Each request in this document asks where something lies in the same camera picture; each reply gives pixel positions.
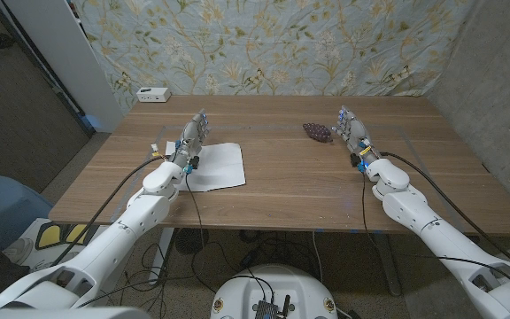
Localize printed floor mat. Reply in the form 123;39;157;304
2;216;119;271

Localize white table leg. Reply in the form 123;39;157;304
148;228;175;285

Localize floral printed backdrop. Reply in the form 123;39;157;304
71;0;477;114

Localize white paper sheet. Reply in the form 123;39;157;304
165;140;247;193

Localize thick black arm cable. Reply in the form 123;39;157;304
379;151;510;266
50;154;170;267

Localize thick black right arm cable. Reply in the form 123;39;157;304
379;151;510;266

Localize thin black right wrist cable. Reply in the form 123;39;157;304
359;171;398;284

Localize black round fan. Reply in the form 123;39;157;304
174;228;211;256

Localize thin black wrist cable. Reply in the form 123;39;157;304
185;172;220;293
359;171;398;284

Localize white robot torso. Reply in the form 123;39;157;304
210;264;339;319

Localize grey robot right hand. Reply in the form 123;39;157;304
331;105;383;168

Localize thin black left wrist cable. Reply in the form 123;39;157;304
185;172;220;293

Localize blue-grey chair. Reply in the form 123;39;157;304
0;175;55;252

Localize purple toy grapes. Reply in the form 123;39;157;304
302;122;334;144

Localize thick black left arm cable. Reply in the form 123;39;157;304
50;154;170;267

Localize white cabinet panel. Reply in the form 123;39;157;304
4;0;126;133

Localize grey table leg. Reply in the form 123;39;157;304
372;233;403;297

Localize black floor cable tangle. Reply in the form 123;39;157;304
121;228;322;311

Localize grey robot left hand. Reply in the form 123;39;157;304
170;110;211;167

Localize white power strip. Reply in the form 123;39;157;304
135;87;172;104

